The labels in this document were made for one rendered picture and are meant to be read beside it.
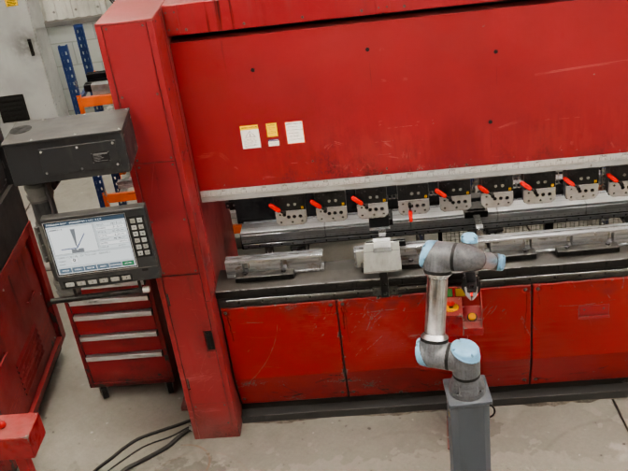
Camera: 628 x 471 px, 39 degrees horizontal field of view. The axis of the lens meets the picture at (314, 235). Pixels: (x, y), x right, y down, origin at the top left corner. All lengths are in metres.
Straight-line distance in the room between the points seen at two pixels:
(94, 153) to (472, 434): 1.96
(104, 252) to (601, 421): 2.65
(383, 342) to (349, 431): 0.54
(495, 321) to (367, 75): 1.43
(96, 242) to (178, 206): 0.45
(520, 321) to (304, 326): 1.09
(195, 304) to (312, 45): 1.39
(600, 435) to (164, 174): 2.53
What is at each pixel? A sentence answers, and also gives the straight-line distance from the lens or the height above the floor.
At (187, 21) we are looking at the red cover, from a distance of 4.00.
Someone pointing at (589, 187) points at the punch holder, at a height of 1.22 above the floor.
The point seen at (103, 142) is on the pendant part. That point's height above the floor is 1.90.
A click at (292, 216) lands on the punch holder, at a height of 1.21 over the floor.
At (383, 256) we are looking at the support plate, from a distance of 4.31.
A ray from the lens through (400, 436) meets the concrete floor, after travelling 4.77.
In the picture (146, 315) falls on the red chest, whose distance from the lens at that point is 4.93.
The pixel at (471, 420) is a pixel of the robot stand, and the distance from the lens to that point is 3.83.
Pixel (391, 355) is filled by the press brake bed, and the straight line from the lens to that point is 4.65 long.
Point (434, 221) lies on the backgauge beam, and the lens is 4.67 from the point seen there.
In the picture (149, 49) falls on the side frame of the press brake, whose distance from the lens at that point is 3.87.
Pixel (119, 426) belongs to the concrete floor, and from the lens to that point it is 5.20.
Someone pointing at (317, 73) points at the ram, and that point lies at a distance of 4.03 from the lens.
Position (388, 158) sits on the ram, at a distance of 4.19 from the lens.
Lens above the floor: 3.22
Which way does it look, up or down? 29 degrees down
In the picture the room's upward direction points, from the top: 8 degrees counter-clockwise
